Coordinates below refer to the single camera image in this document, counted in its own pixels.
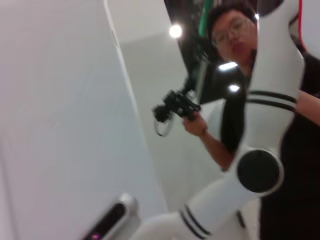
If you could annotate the operator's right hand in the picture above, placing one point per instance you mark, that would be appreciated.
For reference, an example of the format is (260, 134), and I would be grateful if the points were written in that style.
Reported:
(196, 126)

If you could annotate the black handheld teleoperation controller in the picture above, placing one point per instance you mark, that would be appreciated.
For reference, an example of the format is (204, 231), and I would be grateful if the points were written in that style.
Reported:
(175, 105)

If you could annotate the operator's left forearm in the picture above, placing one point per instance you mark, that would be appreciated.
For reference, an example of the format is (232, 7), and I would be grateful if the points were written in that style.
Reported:
(310, 105)

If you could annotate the operator's right forearm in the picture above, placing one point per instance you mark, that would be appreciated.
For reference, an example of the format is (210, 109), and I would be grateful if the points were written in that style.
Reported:
(217, 152)

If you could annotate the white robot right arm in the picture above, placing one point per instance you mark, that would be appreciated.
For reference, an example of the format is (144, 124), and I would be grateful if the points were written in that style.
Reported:
(260, 172)

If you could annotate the rectangular ceiling light panel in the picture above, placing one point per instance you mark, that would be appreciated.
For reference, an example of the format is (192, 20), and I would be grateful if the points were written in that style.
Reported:
(234, 88)
(226, 67)

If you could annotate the operator in black shirt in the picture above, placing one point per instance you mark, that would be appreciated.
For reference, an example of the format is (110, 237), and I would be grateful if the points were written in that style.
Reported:
(232, 50)

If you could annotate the round ceiling lamp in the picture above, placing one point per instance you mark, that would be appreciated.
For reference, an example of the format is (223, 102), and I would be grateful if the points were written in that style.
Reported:
(175, 30)

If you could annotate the operator's thin-rim eyeglasses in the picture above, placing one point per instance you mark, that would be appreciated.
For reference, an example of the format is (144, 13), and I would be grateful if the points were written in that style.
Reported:
(233, 27)

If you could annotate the green metal post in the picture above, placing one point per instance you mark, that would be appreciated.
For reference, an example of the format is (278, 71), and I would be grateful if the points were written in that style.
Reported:
(205, 17)

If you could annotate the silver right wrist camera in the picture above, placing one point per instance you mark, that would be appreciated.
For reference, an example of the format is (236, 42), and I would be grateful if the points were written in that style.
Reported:
(117, 212)

